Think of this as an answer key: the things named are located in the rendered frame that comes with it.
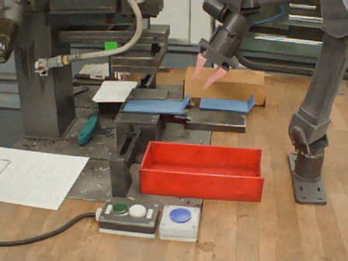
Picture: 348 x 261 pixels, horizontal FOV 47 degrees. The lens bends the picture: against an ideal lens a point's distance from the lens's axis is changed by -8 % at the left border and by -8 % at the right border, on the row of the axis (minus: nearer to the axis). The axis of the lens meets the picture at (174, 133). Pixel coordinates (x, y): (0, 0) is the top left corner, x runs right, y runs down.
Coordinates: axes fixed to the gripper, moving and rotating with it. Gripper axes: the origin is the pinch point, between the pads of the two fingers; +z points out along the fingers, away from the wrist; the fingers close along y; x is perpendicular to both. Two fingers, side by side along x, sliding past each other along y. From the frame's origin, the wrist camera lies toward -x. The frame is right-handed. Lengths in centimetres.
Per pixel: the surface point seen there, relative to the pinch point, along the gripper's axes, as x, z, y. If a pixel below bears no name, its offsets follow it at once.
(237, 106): -17.8, 5.3, -14.4
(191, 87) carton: -24.7, 9.6, -1.0
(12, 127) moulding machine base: -70, 85, 58
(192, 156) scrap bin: 12.1, 12.0, -6.3
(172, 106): -0.1, 8.6, 2.4
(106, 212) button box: 34.4, 20.4, 4.8
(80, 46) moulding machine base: -63, 30, 43
